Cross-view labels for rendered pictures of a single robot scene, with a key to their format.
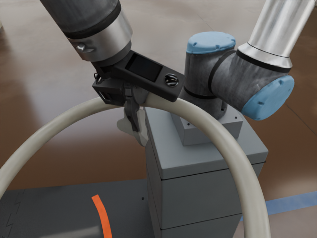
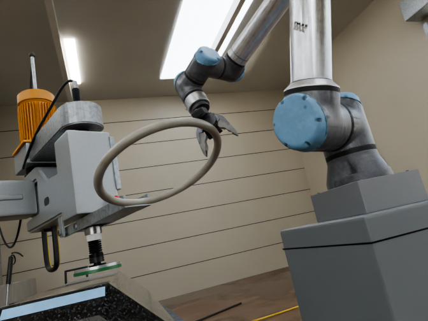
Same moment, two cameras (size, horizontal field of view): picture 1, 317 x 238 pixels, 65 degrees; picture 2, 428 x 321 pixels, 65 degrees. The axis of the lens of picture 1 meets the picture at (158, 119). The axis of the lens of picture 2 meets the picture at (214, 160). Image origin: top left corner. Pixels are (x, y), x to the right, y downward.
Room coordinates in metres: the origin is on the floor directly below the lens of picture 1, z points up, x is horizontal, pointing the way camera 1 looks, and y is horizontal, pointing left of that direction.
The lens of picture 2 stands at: (0.20, -1.11, 0.87)
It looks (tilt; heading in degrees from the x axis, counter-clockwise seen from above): 13 degrees up; 82
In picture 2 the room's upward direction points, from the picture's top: 12 degrees counter-clockwise
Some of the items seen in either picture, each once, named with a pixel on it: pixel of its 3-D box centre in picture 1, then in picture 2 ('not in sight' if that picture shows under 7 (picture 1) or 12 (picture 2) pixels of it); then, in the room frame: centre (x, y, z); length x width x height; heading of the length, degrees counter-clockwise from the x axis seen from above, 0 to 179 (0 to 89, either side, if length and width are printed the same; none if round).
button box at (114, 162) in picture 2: not in sight; (111, 164); (-0.07, 0.64, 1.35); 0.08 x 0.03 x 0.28; 127
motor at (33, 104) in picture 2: not in sight; (41, 122); (-0.58, 1.17, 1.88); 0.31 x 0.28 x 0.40; 37
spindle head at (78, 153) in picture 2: not in sight; (80, 181); (-0.25, 0.69, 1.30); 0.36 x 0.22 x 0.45; 127
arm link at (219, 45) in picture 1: (209, 62); (339, 125); (0.76, -0.17, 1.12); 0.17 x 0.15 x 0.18; 35
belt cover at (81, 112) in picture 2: not in sight; (57, 146); (-0.41, 0.91, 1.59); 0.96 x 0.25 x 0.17; 127
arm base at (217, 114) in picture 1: (203, 94); (355, 167); (0.76, -0.16, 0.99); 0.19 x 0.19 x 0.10
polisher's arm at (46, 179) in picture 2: not in sight; (63, 198); (-0.42, 0.95, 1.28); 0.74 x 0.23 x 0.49; 127
